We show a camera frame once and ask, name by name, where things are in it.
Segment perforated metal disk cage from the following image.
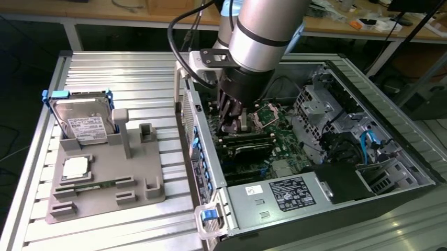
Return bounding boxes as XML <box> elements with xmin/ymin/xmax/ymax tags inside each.
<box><xmin>292</xmin><ymin>83</ymin><xmax>350</xmax><ymax>138</ymax></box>

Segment green RAM stick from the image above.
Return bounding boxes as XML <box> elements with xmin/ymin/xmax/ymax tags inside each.
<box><xmin>57</xmin><ymin>179</ymin><xmax>117</xmax><ymax>191</ymax></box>

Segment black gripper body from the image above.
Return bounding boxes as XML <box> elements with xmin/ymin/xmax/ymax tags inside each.
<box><xmin>216</xmin><ymin>67</ymin><xmax>276</xmax><ymax>110</ymax></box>

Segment grey parts rack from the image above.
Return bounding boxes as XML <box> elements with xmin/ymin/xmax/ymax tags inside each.
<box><xmin>44</xmin><ymin>107</ymin><xmax>167</xmax><ymax>225</ymax></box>

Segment orange and white box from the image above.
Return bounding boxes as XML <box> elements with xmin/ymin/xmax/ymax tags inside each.
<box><xmin>348</xmin><ymin>17</ymin><xmax>391</xmax><ymax>33</ymax></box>

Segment black and grey PC case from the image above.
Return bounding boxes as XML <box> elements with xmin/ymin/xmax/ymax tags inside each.
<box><xmin>172</xmin><ymin>51</ymin><xmax>447</xmax><ymax>251</ymax></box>

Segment pile of plastic bags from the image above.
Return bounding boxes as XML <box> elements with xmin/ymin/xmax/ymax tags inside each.
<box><xmin>308</xmin><ymin>0</ymin><xmax>356</xmax><ymax>22</ymax></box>

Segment black wire bundle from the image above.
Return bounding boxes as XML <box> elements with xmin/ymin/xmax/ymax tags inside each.
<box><xmin>313</xmin><ymin>129</ymin><xmax>364</xmax><ymax>164</ymax></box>

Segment black box on floor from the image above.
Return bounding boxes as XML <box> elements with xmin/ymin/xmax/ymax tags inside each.
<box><xmin>400</xmin><ymin>85</ymin><xmax>447</xmax><ymax>121</ymax></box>

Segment black plastic shroud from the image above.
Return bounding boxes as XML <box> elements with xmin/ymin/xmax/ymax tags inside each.
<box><xmin>311</xmin><ymin>164</ymin><xmax>378</xmax><ymax>205</ymax></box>

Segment blue disk carrier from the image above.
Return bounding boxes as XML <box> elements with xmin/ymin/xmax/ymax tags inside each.
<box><xmin>40</xmin><ymin>88</ymin><xmax>119</xmax><ymax>141</ymax></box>

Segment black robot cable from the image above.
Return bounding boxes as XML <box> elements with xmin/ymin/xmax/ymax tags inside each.
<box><xmin>167</xmin><ymin>0</ymin><xmax>219</xmax><ymax>90</ymax></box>

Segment black monitor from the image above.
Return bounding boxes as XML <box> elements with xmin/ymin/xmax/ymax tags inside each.
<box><xmin>386</xmin><ymin>0</ymin><xmax>447</xmax><ymax>14</ymax></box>

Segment CPU socket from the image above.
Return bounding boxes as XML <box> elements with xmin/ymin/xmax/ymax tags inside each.
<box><xmin>249</xmin><ymin>103</ymin><xmax>285</xmax><ymax>127</ymax></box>

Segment black monitor base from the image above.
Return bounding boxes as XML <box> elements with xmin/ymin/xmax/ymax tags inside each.
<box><xmin>390</xmin><ymin>15</ymin><xmax>415</xmax><ymax>27</ymax></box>

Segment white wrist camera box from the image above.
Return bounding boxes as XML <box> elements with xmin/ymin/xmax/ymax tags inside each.
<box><xmin>187</xmin><ymin>48</ymin><xmax>243</xmax><ymax>82</ymax></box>

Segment silver chipset heat sink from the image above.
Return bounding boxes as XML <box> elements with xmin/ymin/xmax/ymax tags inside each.
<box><xmin>271</xmin><ymin>159</ymin><xmax>293</xmax><ymax>175</ymax></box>

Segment black stand pole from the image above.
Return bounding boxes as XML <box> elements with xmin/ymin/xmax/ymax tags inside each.
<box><xmin>399</xmin><ymin>12</ymin><xmax>438</xmax><ymax>53</ymax></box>

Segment silver hard disk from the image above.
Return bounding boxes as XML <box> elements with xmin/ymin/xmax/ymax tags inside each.
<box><xmin>48</xmin><ymin>97</ymin><xmax>116</xmax><ymax>146</ymax></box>

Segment silver CPU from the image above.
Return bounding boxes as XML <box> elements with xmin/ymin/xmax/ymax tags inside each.
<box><xmin>61</xmin><ymin>157</ymin><xmax>91</xmax><ymax>181</ymax></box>

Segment thin hanging cable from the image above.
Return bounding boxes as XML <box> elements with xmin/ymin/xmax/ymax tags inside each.
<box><xmin>180</xmin><ymin>0</ymin><xmax>204</xmax><ymax>53</ymax></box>

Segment long wooden desk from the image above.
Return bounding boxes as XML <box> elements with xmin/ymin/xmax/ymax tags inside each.
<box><xmin>0</xmin><ymin>0</ymin><xmax>224</xmax><ymax>52</ymax></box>

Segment vented metal disk bay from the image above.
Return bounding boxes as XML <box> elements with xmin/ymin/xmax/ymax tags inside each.
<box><xmin>354</xmin><ymin>158</ymin><xmax>420</xmax><ymax>196</ymax></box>

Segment wooden desk white legs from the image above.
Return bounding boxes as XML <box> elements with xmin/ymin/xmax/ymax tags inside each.
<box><xmin>300</xmin><ymin>7</ymin><xmax>447</xmax><ymax>78</ymax></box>

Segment grey power supply unit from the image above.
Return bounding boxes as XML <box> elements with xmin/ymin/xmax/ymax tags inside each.
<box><xmin>225</xmin><ymin>171</ymin><xmax>335</xmax><ymax>231</ymax></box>

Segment blue disk wire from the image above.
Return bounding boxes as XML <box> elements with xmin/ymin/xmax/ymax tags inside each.
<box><xmin>359</xmin><ymin>129</ymin><xmax>382</xmax><ymax>164</ymax></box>

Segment green motherboard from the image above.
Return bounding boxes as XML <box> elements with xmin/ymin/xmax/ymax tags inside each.
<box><xmin>205</xmin><ymin>100</ymin><xmax>317</xmax><ymax>182</ymax></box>

